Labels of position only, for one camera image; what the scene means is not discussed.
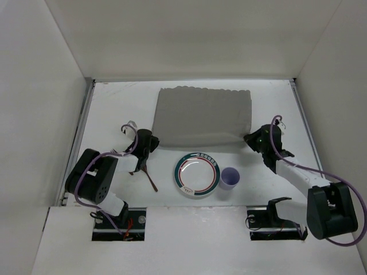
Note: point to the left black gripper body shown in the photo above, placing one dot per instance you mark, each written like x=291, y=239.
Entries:
x=143, y=156

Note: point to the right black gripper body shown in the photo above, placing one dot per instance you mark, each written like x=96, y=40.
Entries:
x=253, y=138

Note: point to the brown wooden spoon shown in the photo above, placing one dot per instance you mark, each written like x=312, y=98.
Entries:
x=145, y=170

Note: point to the purple plastic cup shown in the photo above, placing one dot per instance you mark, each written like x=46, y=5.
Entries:
x=229, y=178

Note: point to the grey cloth placemat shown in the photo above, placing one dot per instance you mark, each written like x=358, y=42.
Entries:
x=201, y=117

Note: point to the white plate green red rim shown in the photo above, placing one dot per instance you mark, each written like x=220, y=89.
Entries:
x=197, y=175

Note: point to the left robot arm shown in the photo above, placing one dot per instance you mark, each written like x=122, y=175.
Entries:
x=91, y=178

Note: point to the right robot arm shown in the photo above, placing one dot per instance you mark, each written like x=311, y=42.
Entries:
x=329, y=209

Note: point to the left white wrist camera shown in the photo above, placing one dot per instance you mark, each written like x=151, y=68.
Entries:
x=129, y=128

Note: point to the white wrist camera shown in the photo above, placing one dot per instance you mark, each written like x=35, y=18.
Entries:
x=281, y=126
x=129, y=128

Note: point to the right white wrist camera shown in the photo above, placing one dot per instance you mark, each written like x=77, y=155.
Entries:
x=281, y=126

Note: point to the right aluminium frame rail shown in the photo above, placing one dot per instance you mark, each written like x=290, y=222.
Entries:
x=305, y=123

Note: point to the aluminium frame rail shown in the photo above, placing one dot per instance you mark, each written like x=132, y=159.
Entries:
x=77, y=138
x=305, y=123

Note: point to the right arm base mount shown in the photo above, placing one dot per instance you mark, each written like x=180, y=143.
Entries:
x=264, y=224

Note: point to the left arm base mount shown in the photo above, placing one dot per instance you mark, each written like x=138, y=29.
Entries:
x=133, y=229

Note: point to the left aluminium frame rail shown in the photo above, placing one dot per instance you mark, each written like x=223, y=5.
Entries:
x=77, y=138

